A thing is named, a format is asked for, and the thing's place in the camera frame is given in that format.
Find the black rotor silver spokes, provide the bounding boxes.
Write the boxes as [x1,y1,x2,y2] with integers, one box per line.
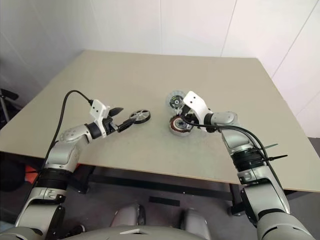
[129,109,152,125]

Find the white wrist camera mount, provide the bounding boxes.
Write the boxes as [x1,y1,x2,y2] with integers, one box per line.
[89,99,112,138]
[182,91,213,133]

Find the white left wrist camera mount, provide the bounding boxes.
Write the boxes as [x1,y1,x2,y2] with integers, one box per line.
[89,99,112,138]

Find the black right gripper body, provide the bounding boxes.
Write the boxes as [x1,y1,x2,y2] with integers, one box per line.
[179,103,200,124]

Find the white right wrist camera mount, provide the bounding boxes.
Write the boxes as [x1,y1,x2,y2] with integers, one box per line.
[182,91,213,133]

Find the silver motor housing copper windings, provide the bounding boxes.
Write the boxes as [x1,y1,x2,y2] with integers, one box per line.
[167,116,193,137]

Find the orange object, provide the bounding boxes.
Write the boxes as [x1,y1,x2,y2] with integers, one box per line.
[23,166,42,186]

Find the silver motor end cover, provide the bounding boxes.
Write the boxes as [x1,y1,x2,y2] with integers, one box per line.
[166,90,187,110]

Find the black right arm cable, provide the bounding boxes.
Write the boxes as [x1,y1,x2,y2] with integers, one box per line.
[186,119,273,168]

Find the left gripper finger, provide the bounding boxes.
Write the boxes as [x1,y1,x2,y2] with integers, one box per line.
[108,106,125,118]
[117,117,136,133]

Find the grey robot torso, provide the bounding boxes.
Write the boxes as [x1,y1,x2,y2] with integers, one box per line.
[0,222,263,240]

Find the black table frame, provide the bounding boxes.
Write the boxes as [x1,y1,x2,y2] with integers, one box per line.
[72,163,301,218]

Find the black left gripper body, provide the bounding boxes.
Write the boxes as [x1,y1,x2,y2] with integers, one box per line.
[103,118,121,136]

